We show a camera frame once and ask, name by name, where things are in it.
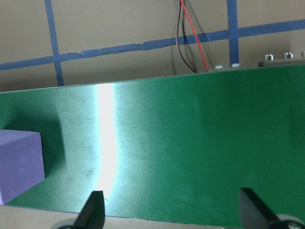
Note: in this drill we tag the purple foam block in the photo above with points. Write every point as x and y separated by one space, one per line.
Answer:
19 162

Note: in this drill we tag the green conveyor belt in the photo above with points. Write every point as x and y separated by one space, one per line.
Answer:
190 131

